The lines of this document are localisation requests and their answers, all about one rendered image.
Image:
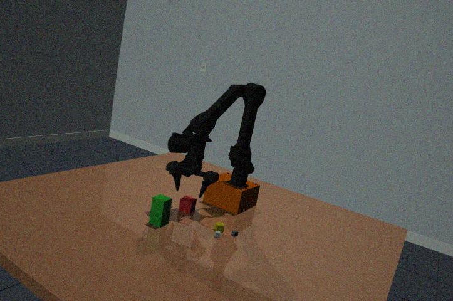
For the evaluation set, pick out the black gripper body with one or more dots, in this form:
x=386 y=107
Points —
x=209 y=176

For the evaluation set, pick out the yellow block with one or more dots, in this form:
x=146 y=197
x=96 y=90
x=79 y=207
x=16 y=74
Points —
x=219 y=227

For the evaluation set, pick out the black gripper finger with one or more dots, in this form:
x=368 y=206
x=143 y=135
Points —
x=177 y=178
x=203 y=188

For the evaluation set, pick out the red block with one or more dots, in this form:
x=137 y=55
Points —
x=187 y=204

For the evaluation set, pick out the green block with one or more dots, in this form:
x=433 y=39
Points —
x=158 y=219
x=161 y=204

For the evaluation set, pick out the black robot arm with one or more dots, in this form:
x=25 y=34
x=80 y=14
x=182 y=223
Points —
x=202 y=124

